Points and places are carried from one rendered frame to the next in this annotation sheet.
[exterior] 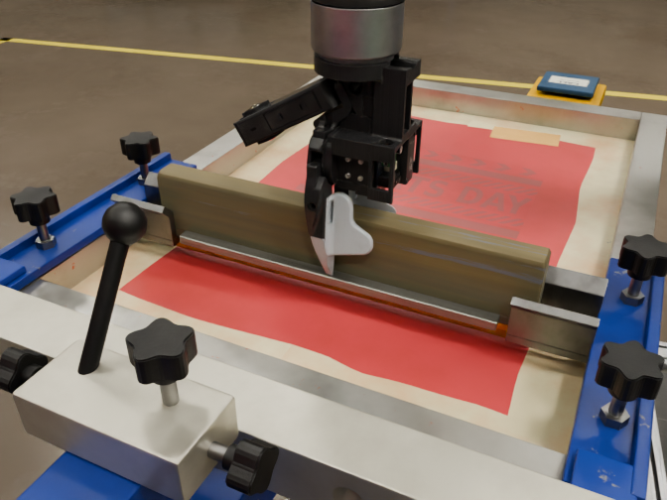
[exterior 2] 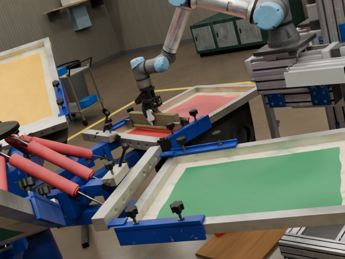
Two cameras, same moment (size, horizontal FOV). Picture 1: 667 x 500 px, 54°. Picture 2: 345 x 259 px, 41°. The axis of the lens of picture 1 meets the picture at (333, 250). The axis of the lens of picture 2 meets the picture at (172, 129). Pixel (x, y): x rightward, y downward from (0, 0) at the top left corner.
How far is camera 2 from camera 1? 197 cm
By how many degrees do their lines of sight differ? 30
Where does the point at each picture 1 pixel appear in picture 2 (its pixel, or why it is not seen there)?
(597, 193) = not seen: hidden behind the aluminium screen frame
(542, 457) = not seen: hidden behind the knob
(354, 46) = (140, 86)
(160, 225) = (130, 123)
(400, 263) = (160, 121)
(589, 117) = (247, 87)
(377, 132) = (149, 98)
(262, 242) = (144, 122)
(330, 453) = (128, 137)
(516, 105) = (232, 87)
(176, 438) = (109, 134)
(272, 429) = (123, 137)
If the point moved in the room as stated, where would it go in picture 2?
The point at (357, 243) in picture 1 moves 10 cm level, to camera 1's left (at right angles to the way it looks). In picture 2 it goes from (152, 117) to (136, 120)
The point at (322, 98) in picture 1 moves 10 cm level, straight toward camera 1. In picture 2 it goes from (141, 94) to (133, 101)
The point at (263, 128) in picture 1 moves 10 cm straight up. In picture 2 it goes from (137, 100) to (131, 83)
